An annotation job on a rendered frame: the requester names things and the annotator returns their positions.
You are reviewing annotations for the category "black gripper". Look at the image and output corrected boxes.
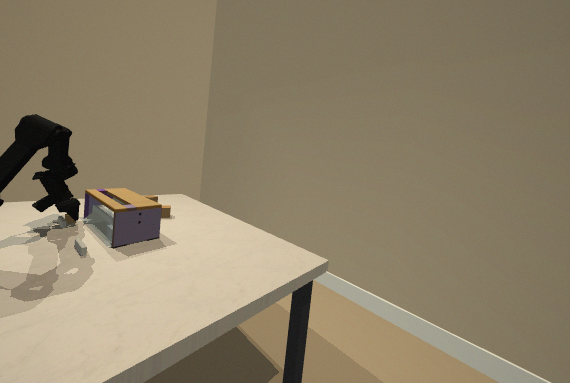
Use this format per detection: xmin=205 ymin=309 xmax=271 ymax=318
xmin=46 ymin=183 xmax=81 ymax=221

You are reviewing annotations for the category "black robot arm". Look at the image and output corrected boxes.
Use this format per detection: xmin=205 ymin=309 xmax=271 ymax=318
xmin=0 ymin=114 xmax=78 ymax=212

